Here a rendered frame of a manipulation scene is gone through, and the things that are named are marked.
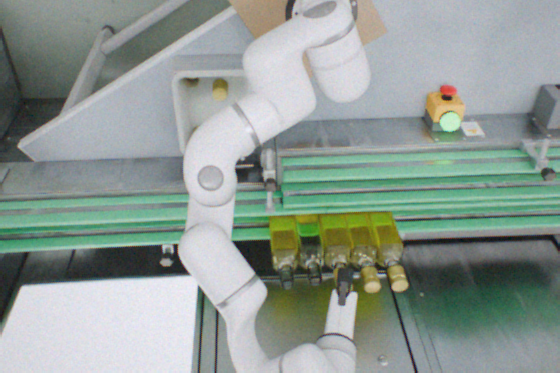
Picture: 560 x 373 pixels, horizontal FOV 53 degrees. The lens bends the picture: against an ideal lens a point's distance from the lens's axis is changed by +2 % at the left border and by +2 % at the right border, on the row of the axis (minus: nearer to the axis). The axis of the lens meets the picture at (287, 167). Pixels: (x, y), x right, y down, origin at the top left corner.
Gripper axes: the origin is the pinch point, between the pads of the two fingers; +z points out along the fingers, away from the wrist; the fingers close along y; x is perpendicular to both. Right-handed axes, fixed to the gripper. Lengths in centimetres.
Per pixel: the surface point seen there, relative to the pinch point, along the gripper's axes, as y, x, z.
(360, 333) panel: -12.7, -4.8, -1.5
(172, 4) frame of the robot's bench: 24, 64, 82
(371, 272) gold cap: 1.5, -5.3, 3.2
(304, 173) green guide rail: 13.4, 11.7, 18.3
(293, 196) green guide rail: 5.8, 14.1, 19.0
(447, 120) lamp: 20.5, -18.5, 36.2
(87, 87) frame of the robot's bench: 8, 81, 53
